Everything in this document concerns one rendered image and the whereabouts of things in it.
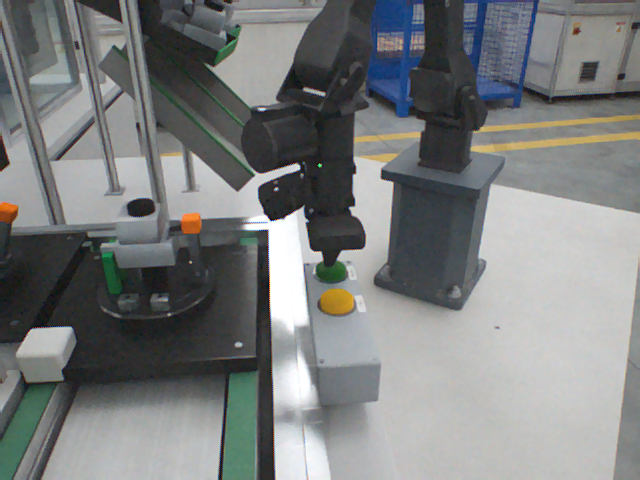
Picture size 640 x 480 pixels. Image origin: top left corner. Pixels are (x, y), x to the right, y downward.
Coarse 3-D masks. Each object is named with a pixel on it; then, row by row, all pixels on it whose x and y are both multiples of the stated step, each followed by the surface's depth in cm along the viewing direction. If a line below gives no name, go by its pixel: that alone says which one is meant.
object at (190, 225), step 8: (184, 216) 59; (192, 216) 59; (184, 224) 59; (192, 224) 59; (200, 224) 60; (168, 232) 59; (176, 232) 59; (184, 232) 59; (192, 232) 59; (192, 240) 60; (192, 248) 60; (200, 248) 61; (192, 256) 61; (200, 256) 61; (192, 264) 62; (200, 264) 62; (200, 272) 62
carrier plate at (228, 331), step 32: (96, 256) 72; (224, 256) 72; (256, 256) 72; (224, 288) 66; (256, 288) 66; (64, 320) 60; (96, 320) 60; (224, 320) 60; (256, 320) 60; (96, 352) 55; (128, 352) 55; (160, 352) 55; (192, 352) 55; (224, 352) 55; (256, 352) 55
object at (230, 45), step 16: (80, 0) 73; (96, 0) 73; (112, 0) 73; (144, 0) 73; (112, 16) 74; (144, 16) 74; (144, 32) 75; (160, 32) 75; (176, 32) 74; (176, 48) 75; (192, 48) 75; (208, 48) 75; (224, 48) 78; (208, 64) 76
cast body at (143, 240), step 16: (128, 208) 57; (144, 208) 57; (160, 208) 59; (128, 224) 57; (144, 224) 57; (160, 224) 58; (128, 240) 57; (144, 240) 58; (160, 240) 58; (176, 240) 61; (128, 256) 58; (144, 256) 59; (160, 256) 59; (176, 256) 60
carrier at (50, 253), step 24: (24, 240) 76; (48, 240) 76; (72, 240) 76; (0, 264) 65; (24, 264) 69; (48, 264) 70; (72, 264) 72; (0, 288) 64; (24, 288) 65; (48, 288) 65; (0, 312) 61; (24, 312) 61; (48, 312) 64; (0, 336) 58; (24, 336) 58
